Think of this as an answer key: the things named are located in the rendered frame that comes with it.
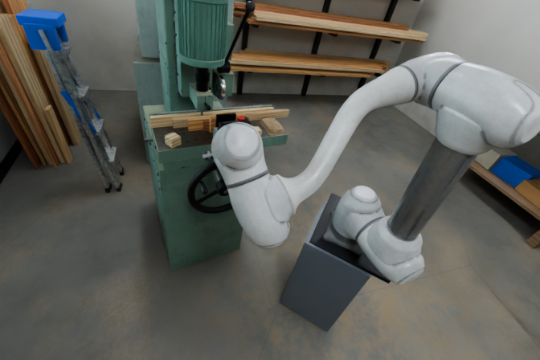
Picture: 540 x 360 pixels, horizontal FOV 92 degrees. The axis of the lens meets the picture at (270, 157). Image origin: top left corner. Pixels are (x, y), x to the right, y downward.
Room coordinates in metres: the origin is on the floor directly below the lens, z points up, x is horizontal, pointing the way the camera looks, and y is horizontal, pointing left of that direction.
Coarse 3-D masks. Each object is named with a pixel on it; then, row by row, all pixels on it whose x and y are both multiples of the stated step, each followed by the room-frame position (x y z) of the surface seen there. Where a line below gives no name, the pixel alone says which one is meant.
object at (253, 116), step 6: (246, 114) 1.14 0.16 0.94; (252, 114) 1.16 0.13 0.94; (258, 114) 1.18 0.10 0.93; (264, 114) 1.20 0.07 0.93; (270, 114) 1.22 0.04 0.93; (276, 114) 1.24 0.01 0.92; (282, 114) 1.26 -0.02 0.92; (174, 120) 0.96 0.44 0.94; (180, 120) 0.97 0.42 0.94; (186, 120) 0.98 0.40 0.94; (252, 120) 1.17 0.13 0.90; (174, 126) 0.95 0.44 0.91; (180, 126) 0.97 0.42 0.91; (186, 126) 0.98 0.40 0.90
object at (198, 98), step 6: (192, 84) 1.07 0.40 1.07; (192, 90) 1.03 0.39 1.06; (192, 96) 1.03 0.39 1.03; (198, 96) 0.98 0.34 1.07; (204, 96) 0.99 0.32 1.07; (210, 96) 1.00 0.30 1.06; (198, 102) 0.98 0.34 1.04; (204, 102) 0.99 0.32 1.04; (210, 102) 1.00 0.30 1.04; (198, 108) 0.98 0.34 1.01; (204, 108) 0.99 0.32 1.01
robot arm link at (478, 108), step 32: (448, 96) 0.62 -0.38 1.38; (480, 96) 0.57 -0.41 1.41; (512, 96) 0.55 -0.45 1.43; (448, 128) 0.59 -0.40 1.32; (480, 128) 0.55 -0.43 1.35; (512, 128) 0.51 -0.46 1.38; (448, 160) 0.58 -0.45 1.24; (416, 192) 0.61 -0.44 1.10; (448, 192) 0.59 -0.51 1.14; (384, 224) 0.65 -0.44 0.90; (416, 224) 0.59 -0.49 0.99; (384, 256) 0.58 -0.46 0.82; (416, 256) 0.58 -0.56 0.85
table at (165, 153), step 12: (156, 132) 0.90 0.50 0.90; (168, 132) 0.92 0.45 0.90; (180, 132) 0.93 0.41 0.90; (192, 132) 0.95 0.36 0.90; (204, 132) 0.97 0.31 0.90; (264, 132) 1.08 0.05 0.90; (156, 144) 0.82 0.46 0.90; (192, 144) 0.87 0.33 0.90; (204, 144) 0.89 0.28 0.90; (264, 144) 1.04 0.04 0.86; (276, 144) 1.08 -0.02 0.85; (168, 156) 0.79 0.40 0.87; (180, 156) 0.82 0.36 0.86; (192, 156) 0.85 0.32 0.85
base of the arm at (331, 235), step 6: (330, 216) 0.90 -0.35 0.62; (330, 222) 0.84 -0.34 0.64; (330, 228) 0.80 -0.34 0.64; (324, 234) 0.78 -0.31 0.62; (330, 234) 0.78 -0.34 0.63; (336, 234) 0.77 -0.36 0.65; (330, 240) 0.75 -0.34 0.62; (336, 240) 0.75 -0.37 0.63; (342, 240) 0.75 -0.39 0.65; (348, 240) 0.74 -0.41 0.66; (354, 240) 0.74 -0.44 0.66; (342, 246) 0.74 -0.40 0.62; (348, 246) 0.73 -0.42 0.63; (354, 246) 0.74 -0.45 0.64; (360, 252) 0.71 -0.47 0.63
